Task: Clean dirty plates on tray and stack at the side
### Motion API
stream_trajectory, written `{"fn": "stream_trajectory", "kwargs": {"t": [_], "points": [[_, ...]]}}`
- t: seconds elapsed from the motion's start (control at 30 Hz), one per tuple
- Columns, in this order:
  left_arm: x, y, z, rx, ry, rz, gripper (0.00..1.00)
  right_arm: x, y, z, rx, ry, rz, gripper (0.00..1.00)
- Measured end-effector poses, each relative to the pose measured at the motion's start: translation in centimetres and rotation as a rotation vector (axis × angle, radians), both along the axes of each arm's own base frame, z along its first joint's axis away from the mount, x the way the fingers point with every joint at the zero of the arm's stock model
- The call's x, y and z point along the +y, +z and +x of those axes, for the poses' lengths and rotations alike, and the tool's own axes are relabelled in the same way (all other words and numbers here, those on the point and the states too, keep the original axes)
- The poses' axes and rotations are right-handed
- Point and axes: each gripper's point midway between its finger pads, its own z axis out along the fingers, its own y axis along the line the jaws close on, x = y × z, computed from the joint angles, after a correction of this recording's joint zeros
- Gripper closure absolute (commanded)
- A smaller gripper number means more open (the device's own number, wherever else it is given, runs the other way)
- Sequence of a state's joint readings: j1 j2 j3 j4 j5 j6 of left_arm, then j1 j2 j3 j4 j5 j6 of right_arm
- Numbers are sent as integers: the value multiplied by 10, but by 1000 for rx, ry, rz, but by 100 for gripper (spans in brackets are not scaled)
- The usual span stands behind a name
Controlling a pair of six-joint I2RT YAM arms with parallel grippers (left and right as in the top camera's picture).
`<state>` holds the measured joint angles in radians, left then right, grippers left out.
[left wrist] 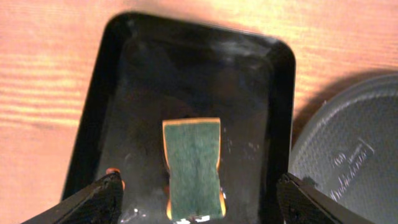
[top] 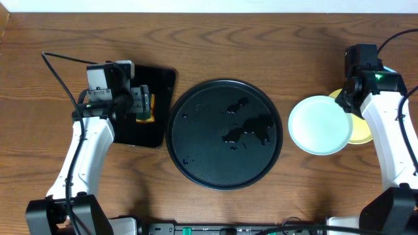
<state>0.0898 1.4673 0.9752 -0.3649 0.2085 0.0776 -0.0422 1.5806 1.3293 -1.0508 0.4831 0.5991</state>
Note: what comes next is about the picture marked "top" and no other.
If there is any light blue plate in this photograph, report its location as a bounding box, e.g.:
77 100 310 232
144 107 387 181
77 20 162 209
383 66 397 73
288 95 353 155

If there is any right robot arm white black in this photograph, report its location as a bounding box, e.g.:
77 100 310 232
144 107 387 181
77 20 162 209
326 70 417 234

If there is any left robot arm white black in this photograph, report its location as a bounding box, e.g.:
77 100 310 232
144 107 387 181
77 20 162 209
25 85 155 234

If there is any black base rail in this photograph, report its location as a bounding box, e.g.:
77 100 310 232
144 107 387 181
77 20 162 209
107 216 330 235

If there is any yellow plate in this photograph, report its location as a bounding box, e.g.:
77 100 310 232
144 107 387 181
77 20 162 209
328 88 374 145

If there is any yellow green scrub sponge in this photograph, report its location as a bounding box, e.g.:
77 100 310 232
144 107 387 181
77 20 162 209
136 94 155 123

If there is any black round tray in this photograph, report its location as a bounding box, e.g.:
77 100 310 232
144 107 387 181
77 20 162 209
166 79 283 191

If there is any black rectangular tray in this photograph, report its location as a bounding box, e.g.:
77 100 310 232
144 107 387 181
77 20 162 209
113 65 177 148

